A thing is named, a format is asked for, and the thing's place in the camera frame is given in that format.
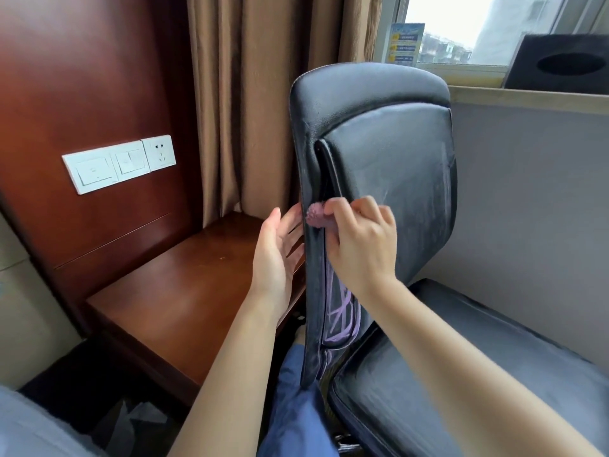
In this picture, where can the blue trousers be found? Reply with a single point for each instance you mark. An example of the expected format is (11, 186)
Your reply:
(295, 414)

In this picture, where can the blue yellow notice card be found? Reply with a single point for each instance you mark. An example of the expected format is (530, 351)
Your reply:
(403, 45)

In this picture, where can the beige curtain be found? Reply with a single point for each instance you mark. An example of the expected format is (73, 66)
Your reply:
(261, 90)

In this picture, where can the dark wooden wall panel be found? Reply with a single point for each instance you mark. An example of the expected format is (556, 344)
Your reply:
(71, 66)

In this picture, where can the person's left hand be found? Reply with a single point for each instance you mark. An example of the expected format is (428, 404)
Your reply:
(271, 266)

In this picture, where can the black tissue box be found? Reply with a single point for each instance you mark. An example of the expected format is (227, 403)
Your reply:
(523, 76)

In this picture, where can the brown wooden nightstand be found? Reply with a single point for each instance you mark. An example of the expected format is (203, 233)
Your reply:
(181, 290)

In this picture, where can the beige window sill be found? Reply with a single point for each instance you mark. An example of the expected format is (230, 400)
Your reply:
(523, 100)

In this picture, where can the white plastic bag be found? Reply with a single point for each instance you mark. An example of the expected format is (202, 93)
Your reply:
(138, 423)

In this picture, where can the person's left forearm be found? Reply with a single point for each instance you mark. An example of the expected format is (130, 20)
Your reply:
(228, 390)

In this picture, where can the pink cleaning cloth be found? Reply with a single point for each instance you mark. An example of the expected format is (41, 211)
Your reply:
(316, 216)

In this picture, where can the white small wall switch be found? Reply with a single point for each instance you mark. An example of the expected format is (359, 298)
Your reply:
(131, 159)

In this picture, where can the person's right hand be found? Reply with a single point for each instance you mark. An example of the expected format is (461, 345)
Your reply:
(371, 252)

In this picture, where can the grey building roof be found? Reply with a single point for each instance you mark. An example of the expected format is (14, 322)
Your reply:
(442, 49)

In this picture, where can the grey building with antenna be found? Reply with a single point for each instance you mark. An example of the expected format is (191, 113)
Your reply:
(514, 28)

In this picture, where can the grey window frame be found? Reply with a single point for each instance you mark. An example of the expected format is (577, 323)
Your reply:
(578, 14)

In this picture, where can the white wide wall switch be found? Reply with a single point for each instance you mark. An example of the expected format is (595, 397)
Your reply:
(90, 173)

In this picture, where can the black leather chair backrest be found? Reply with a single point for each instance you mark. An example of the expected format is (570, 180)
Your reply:
(395, 152)

